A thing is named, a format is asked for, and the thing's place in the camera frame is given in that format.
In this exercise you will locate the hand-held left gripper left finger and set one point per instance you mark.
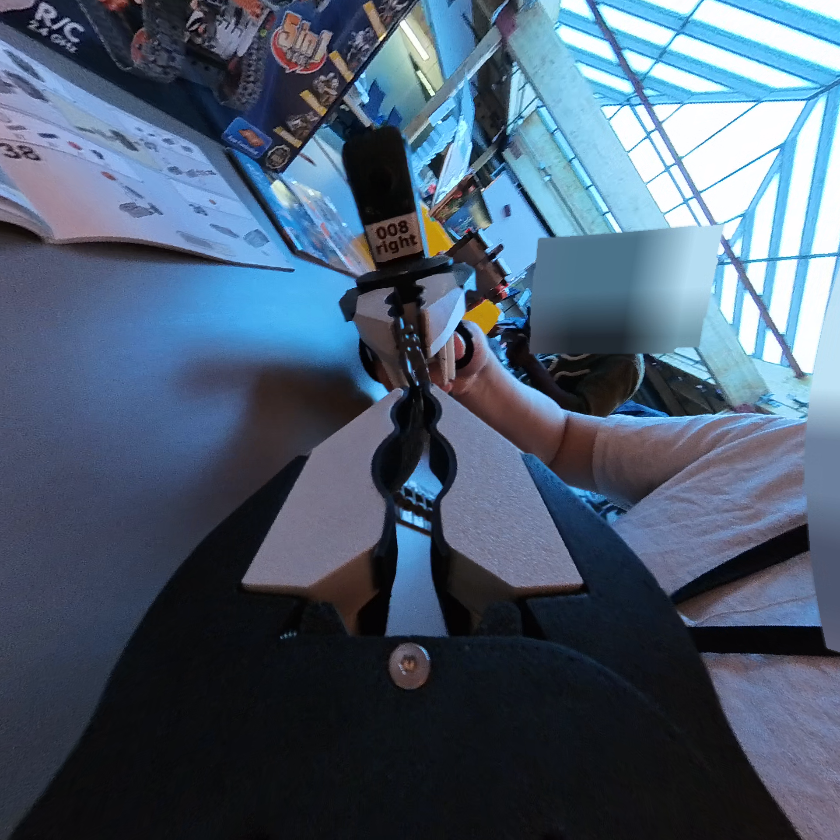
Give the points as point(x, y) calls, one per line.
point(315, 525)

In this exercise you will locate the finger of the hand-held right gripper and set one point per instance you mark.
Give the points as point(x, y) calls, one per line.
point(379, 328)
point(443, 308)

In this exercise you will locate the dark printed toy box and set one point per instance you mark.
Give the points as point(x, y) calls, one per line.
point(463, 210)

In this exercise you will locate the person's right hand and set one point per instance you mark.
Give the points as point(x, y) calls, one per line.
point(482, 371)

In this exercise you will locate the person's right forearm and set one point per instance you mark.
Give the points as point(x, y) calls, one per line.
point(531, 426)

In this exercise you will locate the blue printed leaflet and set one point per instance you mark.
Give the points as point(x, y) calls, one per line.
point(308, 210)

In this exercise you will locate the blue robot kit box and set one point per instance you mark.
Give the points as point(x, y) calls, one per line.
point(229, 52)

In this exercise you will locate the white instruction booklet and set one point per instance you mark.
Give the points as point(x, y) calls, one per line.
point(98, 177)

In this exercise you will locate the grey desk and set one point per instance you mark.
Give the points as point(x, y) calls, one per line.
point(131, 394)

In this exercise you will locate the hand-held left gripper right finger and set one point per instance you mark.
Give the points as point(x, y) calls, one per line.
point(512, 525)

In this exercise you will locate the black toy robot orange wheels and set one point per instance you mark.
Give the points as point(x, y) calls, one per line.
point(482, 266)

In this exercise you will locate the large grid window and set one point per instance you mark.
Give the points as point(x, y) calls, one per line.
point(722, 98)

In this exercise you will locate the yellow plastic bin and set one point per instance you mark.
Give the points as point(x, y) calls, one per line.
point(430, 229)

